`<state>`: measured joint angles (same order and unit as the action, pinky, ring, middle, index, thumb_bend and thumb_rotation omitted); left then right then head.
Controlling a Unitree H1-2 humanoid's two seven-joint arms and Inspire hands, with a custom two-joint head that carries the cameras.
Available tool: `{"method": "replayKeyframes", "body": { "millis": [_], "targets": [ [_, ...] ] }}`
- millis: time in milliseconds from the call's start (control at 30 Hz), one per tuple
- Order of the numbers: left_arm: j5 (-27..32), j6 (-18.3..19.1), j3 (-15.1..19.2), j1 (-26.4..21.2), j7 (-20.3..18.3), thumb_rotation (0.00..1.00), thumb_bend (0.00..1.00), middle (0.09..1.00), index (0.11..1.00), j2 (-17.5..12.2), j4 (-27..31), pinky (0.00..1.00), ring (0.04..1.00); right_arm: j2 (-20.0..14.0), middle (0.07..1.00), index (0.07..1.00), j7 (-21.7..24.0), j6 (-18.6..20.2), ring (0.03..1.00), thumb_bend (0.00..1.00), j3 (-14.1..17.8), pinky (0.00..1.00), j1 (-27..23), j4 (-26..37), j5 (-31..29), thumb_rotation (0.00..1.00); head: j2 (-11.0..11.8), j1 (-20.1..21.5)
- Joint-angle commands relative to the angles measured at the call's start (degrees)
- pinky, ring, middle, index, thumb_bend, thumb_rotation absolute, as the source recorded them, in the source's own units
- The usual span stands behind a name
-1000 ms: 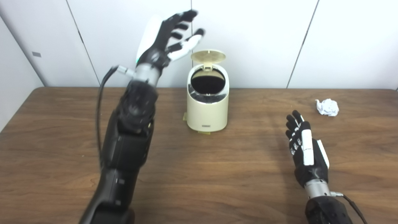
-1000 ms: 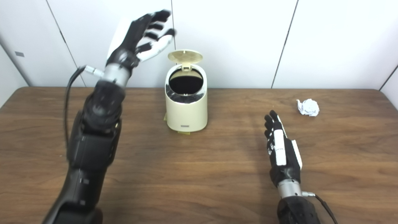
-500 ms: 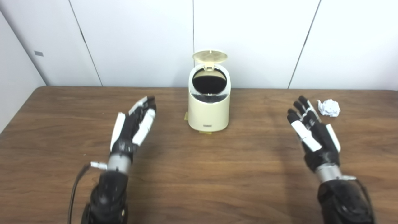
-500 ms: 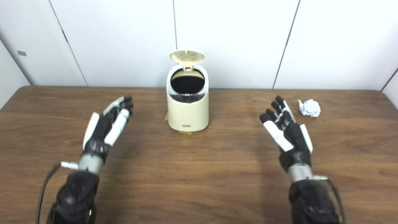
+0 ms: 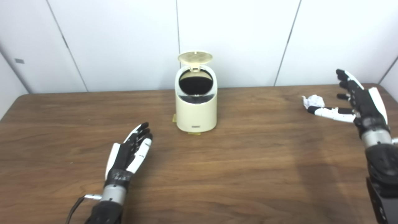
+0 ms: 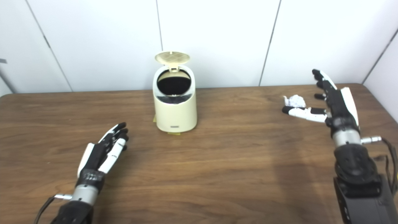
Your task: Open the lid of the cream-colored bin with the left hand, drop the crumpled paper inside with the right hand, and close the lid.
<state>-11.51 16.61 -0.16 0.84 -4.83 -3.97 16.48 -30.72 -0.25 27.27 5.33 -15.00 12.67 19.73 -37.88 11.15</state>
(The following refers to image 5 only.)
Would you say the round cream bin lid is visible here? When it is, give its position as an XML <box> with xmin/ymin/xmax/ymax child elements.
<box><xmin>178</xmin><ymin>51</ymin><xmax>213</xmax><ymax>72</ymax></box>

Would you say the white paper ball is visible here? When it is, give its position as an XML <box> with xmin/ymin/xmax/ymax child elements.
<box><xmin>302</xmin><ymin>95</ymin><xmax>325</xmax><ymax>110</ymax></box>

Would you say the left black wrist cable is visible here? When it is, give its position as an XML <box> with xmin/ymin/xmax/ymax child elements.
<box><xmin>65</xmin><ymin>194</ymin><xmax>102</xmax><ymax>224</ymax></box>

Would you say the cream-colored bin body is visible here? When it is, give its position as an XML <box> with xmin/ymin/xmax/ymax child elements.
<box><xmin>175</xmin><ymin>65</ymin><xmax>218</xmax><ymax>132</ymax></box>

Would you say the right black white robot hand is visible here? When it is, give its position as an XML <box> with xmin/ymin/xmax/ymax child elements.
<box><xmin>307</xmin><ymin>69</ymin><xmax>391</xmax><ymax>137</ymax></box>

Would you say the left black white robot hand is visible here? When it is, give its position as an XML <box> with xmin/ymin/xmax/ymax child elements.
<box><xmin>105</xmin><ymin>122</ymin><xmax>153</xmax><ymax>189</ymax></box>

